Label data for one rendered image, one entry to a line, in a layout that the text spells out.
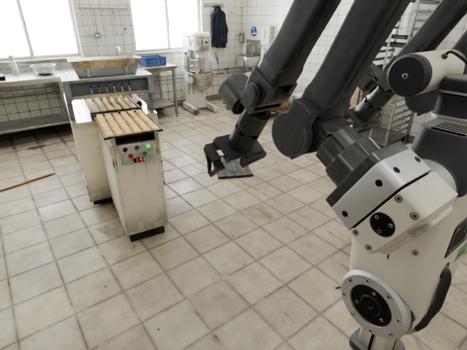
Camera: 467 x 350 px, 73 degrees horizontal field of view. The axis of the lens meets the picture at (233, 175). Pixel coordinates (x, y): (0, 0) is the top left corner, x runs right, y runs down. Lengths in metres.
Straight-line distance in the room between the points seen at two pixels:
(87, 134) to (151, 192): 0.83
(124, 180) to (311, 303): 1.53
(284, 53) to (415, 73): 0.22
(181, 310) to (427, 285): 1.65
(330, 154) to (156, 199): 2.15
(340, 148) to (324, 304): 1.81
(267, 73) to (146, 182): 1.99
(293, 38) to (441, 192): 0.30
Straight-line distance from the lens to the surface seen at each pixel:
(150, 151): 2.36
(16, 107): 6.01
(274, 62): 0.57
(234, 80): 0.67
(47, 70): 5.45
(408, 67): 0.63
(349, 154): 0.49
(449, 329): 2.41
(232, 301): 2.19
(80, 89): 3.00
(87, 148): 3.04
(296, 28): 0.54
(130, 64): 2.99
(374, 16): 0.47
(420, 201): 0.45
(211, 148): 0.71
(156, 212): 2.63
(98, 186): 3.19
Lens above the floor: 1.63
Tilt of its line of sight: 26 degrees down
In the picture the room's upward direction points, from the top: straight up
